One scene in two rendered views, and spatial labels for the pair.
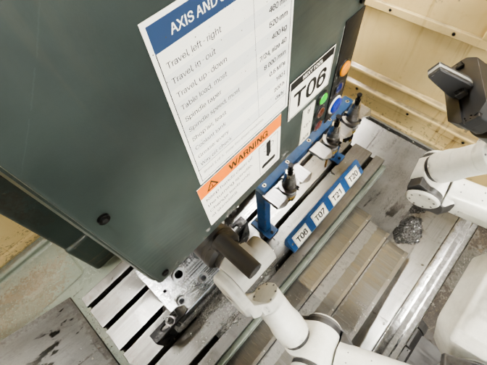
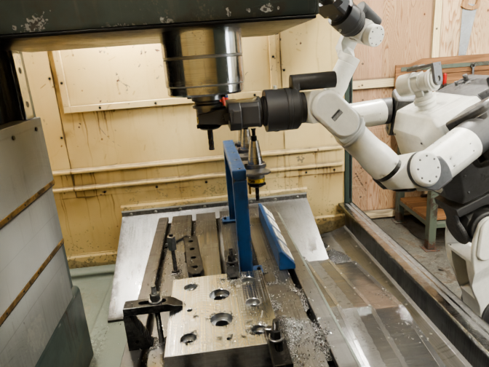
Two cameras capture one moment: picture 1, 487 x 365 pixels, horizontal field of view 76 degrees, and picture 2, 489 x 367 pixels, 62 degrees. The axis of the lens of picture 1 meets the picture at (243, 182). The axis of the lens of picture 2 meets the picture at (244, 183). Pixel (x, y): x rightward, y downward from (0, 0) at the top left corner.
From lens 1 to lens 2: 1.00 m
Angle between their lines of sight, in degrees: 58
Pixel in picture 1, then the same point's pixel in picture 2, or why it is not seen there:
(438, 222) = (343, 243)
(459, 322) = (430, 119)
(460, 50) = not seen: hidden behind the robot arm
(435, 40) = not seen: hidden behind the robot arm
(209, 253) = (293, 92)
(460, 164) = (342, 69)
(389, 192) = (296, 237)
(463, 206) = (360, 110)
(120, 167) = not seen: outside the picture
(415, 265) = (367, 266)
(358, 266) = (341, 279)
